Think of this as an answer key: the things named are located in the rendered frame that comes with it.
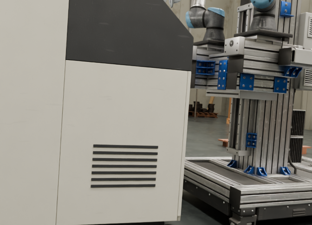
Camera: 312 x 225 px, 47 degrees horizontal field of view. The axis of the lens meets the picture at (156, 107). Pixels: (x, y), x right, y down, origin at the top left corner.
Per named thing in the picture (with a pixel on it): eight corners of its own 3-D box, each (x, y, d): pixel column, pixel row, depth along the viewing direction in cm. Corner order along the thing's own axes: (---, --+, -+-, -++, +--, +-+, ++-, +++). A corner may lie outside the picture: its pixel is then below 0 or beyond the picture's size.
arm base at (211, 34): (217, 45, 250) (218, 31, 250) (229, 43, 236) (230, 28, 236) (198, 43, 244) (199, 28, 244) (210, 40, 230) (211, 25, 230)
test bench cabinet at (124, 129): (179, 235, 171) (191, 71, 168) (55, 242, 154) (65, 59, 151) (142, 193, 239) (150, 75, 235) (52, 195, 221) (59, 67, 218)
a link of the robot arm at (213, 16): (220, 26, 232) (222, 5, 231) (201, 26, 238) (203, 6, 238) (226, 29, 242) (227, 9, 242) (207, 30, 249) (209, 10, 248)
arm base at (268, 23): (264, 37, 205) (265, 19, 204) (282, 34, 191) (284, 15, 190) (242, 34, 199) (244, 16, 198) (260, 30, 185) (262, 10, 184)
